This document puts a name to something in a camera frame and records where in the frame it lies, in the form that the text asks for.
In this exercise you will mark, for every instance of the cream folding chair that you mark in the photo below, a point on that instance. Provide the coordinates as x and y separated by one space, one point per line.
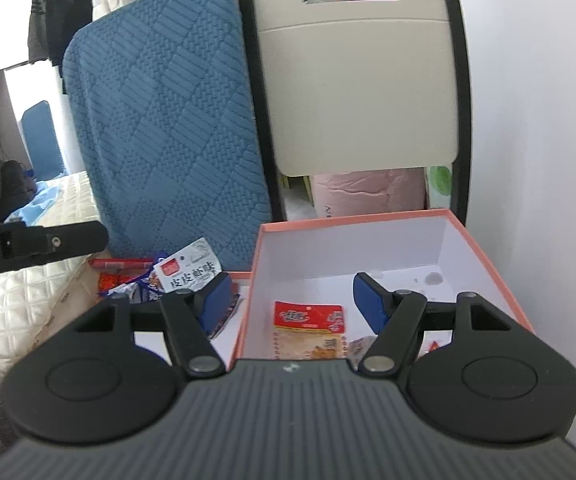
358 85

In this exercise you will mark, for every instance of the red foil snack packet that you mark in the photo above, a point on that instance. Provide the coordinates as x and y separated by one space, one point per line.
110 281

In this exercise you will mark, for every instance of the grey snack packet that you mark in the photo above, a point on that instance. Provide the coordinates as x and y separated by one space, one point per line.
360 347

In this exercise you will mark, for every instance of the row of hanging clothes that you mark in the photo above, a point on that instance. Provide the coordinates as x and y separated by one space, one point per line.
72 10

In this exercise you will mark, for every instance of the white red-label snack packet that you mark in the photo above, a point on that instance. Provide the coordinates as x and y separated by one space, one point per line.
187 270

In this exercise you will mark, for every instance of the blue white snack packet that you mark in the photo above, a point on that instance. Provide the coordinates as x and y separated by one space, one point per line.
145 287

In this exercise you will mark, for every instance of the green dotted white bag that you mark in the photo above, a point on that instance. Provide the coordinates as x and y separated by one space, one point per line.
440 180

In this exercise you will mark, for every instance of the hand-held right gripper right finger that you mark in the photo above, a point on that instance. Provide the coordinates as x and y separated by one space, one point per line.
368 300

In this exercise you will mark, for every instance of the pink bag under chair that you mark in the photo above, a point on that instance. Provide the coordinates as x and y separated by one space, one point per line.
368 190

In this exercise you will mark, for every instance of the red sausage stick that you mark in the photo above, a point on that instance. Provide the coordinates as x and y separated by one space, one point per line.
120 263

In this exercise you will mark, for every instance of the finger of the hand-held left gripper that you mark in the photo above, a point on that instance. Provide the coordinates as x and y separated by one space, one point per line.
67 242

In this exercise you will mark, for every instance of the red orange snack packet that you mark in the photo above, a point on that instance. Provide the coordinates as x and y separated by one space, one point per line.
308 340

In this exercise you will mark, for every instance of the blue padded panel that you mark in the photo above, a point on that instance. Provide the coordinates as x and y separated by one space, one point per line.
40 135

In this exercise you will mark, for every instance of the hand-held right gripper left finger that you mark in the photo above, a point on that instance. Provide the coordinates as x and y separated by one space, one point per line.
220 295

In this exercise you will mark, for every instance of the orange cardboard box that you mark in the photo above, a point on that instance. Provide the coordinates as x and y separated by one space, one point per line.
348 245

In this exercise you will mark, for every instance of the light blue printed cloth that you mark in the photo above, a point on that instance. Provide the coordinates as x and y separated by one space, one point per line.
37 205

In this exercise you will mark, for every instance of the blue textured cushion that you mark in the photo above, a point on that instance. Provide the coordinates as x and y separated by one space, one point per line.
167 110

